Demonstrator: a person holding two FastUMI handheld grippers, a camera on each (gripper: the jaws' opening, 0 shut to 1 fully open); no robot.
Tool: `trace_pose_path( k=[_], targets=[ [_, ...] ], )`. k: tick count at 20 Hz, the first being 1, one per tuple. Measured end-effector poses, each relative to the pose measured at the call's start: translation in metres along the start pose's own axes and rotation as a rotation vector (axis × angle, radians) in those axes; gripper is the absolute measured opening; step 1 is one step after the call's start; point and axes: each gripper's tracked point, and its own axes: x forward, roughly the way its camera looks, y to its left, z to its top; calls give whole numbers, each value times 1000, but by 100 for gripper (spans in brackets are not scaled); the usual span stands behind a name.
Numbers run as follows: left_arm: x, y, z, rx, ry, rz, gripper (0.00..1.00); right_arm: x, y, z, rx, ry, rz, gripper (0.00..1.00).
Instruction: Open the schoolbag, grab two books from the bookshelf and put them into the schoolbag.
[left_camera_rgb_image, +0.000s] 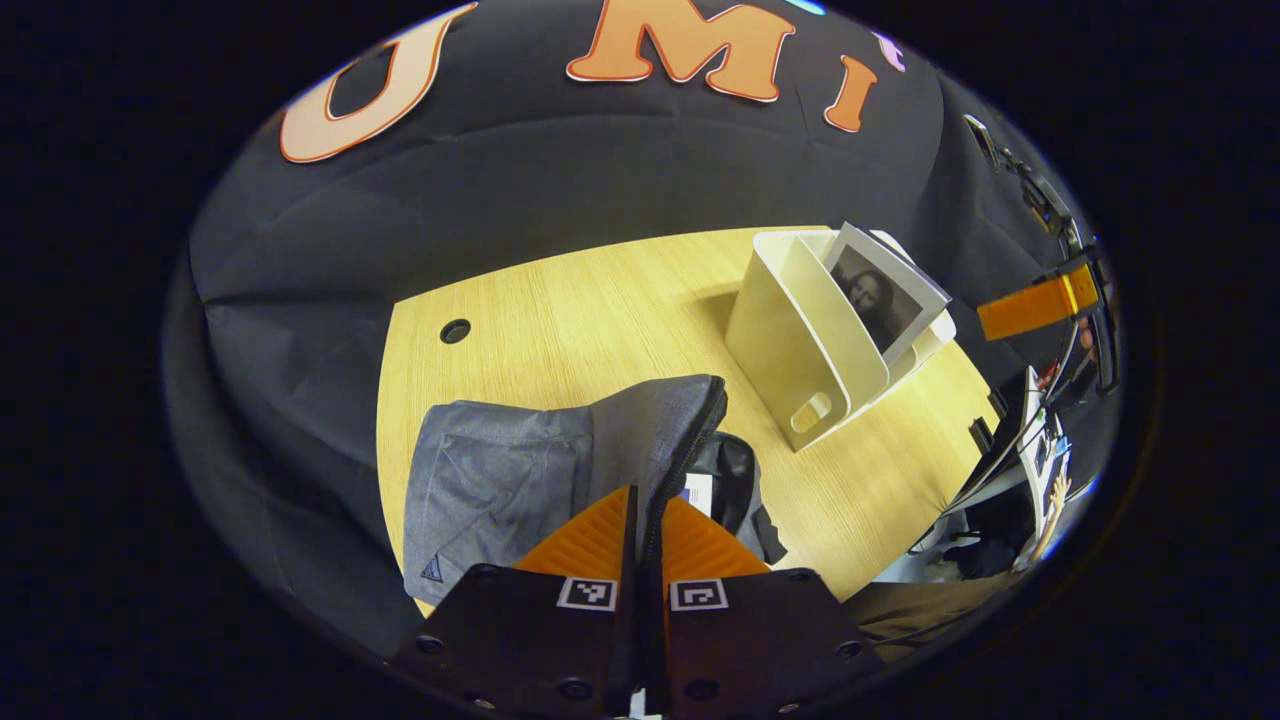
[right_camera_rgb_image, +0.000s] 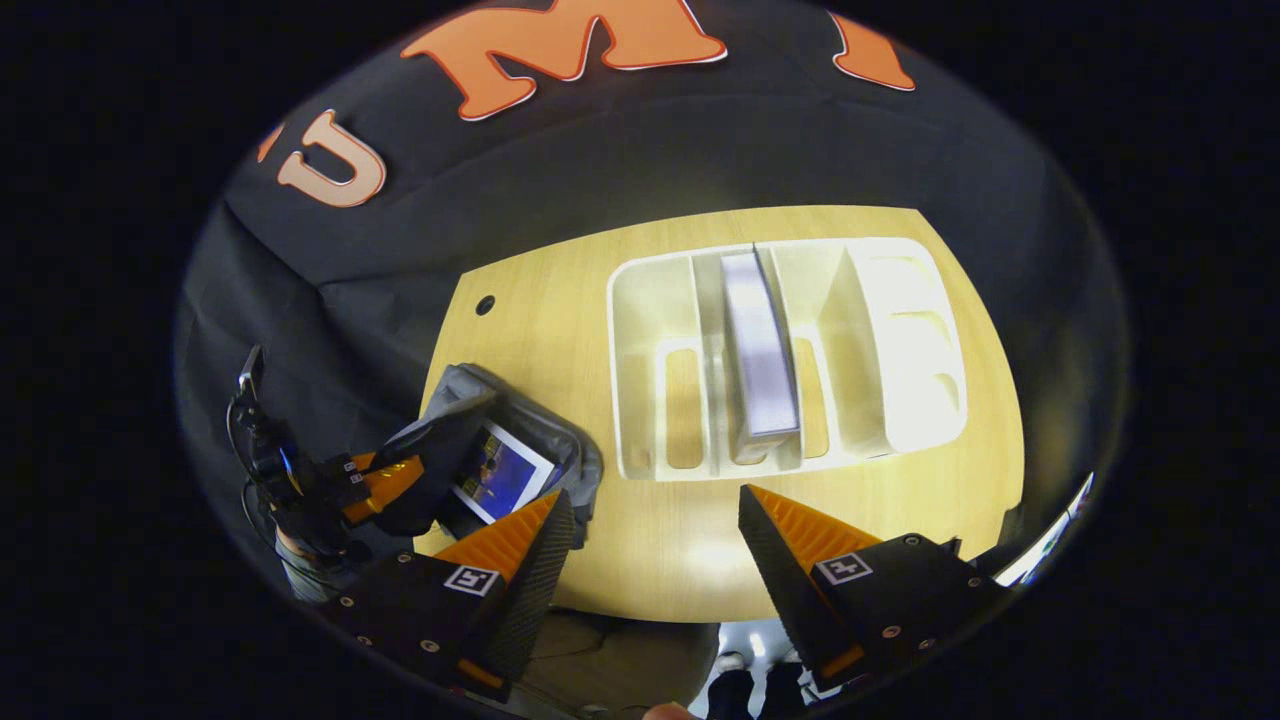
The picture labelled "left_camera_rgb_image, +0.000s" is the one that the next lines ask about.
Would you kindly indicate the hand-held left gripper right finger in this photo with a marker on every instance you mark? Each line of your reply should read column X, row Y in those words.
column 770, row 640

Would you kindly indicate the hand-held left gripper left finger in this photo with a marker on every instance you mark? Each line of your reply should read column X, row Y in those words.
column 520, row 640

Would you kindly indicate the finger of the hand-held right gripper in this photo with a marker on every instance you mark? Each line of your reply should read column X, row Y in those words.
column 1035, row 305

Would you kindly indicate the portrait cover book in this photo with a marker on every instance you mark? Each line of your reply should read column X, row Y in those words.
column 880, row 300

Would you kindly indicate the grey schoolbag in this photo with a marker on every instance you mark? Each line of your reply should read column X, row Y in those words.
column 500, row 470

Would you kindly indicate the white plastic bookshelf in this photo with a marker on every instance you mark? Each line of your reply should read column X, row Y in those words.
column 780, row 330

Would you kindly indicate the black table clamp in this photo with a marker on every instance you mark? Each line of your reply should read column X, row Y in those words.
column 980, row 435

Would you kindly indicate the black backdrop cloth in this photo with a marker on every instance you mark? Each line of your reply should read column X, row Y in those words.
column 550, row 180

